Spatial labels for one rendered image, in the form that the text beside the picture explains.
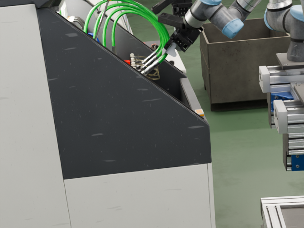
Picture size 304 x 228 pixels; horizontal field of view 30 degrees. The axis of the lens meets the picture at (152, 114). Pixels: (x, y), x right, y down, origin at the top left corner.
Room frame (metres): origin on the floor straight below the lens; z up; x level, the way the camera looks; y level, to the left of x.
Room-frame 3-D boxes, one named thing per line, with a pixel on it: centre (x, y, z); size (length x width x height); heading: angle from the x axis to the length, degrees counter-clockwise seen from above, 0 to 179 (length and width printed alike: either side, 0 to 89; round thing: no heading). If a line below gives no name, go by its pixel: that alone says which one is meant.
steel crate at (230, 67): (5.06, -0.88, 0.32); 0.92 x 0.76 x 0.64; 1
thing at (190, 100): (2.36, -0.18, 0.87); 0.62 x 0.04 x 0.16; 2
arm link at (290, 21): (2.51, -0.71, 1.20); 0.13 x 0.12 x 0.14; 30
